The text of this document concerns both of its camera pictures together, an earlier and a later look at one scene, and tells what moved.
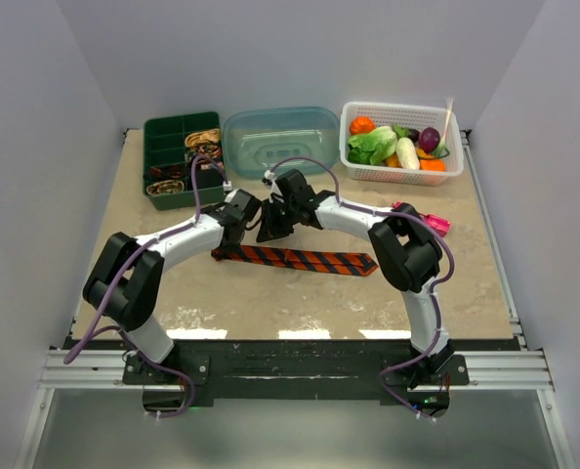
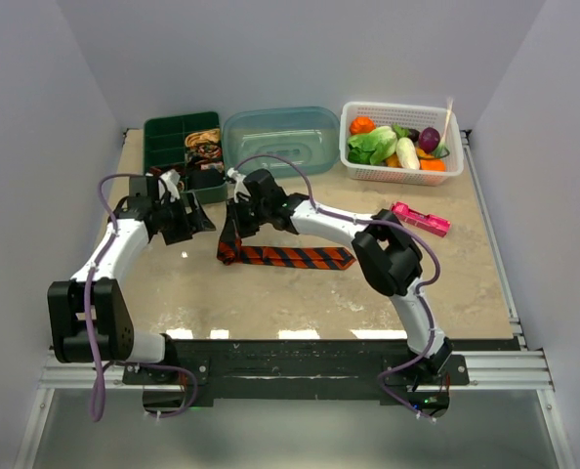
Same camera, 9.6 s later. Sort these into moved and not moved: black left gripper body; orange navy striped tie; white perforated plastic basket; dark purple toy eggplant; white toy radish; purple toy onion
Moved: black left gripper body; orange navy striped tie
Not moved: white toy radish; dark purple toy eggplant; white perforated plastic basket; purple toy onion
